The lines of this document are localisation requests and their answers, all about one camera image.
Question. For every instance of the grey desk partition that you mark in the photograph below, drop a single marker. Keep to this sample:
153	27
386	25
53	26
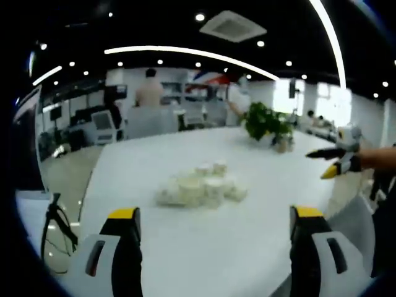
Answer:
151	122

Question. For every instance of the wall screen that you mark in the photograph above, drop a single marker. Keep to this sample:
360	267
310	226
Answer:
119	90

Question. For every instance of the red blue wall graphic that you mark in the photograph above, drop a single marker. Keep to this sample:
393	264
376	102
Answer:
207	81

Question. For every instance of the pile of paper cups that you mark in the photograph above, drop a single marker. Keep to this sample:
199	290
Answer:
198	188

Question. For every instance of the white wall shelves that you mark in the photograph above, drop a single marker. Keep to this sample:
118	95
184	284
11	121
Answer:
173	96

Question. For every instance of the long curved light strip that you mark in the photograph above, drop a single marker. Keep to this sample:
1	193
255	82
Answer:
185	51

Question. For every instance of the straight ceiling light strip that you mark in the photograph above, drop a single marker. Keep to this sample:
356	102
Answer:
332	40

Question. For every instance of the small glass jar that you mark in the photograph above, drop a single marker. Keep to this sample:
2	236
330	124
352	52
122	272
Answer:
283	145

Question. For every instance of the white desktop machine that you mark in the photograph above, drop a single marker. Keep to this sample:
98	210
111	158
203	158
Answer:
106	127

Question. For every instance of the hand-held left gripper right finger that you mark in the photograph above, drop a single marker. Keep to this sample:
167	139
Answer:
321	272

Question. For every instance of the potted green plant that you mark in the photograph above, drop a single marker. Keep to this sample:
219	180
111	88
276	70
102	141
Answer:
263	122

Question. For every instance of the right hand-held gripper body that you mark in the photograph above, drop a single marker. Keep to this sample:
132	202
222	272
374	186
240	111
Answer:
349	137

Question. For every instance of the ceiling air conditioner vent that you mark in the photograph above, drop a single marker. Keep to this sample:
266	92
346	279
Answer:
233	26

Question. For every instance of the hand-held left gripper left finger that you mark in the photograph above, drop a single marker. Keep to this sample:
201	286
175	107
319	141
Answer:
106	278

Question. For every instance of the white table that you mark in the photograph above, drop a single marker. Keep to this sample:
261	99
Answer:
201	247

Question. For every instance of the black tripod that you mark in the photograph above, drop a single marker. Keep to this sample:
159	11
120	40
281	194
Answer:
57	216

